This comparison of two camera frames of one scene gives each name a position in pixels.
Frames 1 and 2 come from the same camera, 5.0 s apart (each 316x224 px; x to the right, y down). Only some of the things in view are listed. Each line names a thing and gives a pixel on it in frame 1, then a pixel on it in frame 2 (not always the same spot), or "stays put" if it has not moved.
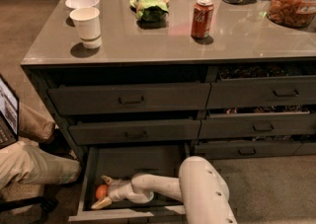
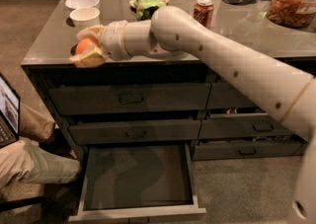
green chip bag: [150, 7] stays put
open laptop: [9, 114] stays put
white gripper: [116, 190] → [113, 40]
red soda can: [201, 18] stays put
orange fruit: [102, 191] → [85, 46]
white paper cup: [87, 22] stays put
